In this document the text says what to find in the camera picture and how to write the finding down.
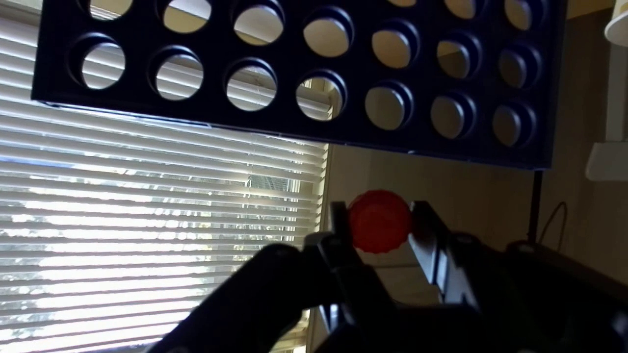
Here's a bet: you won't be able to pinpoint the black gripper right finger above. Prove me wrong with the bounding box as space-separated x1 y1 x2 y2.
407 198 628 353

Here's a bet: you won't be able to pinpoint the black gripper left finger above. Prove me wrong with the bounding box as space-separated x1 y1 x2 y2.
150 200 411 353

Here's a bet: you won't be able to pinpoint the orange game chip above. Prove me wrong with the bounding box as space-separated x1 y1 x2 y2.
348 188 415 255

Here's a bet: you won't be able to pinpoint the blue plastic gameboard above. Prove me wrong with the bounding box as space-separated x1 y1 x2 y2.
30 0 568 172

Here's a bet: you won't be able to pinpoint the white window blinds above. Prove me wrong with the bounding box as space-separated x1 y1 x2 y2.
0 11 331 353

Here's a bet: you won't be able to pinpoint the white paper cup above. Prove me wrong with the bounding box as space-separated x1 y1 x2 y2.
605 0 628 47

